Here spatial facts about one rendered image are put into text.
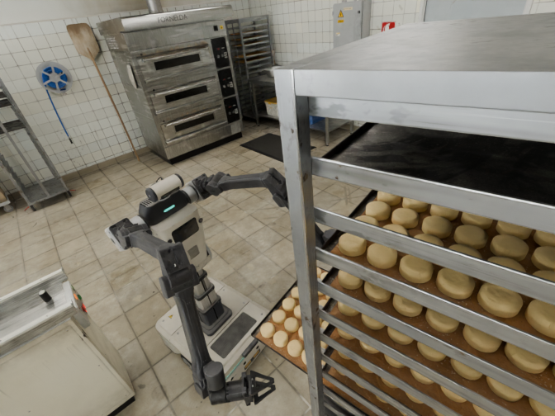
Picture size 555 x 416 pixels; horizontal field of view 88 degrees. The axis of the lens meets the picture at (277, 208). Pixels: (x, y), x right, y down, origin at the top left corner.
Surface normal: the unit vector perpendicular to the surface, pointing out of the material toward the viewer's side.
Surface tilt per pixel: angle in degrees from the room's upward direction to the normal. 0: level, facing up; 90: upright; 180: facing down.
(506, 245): 0
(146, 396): 0
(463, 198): 90
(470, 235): 0
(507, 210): 90
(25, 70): 90
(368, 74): 90
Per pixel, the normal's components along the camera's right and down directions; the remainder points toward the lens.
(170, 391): -0.11, -0.82
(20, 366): 0.64, 0.37
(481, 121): -0.61, 0.51
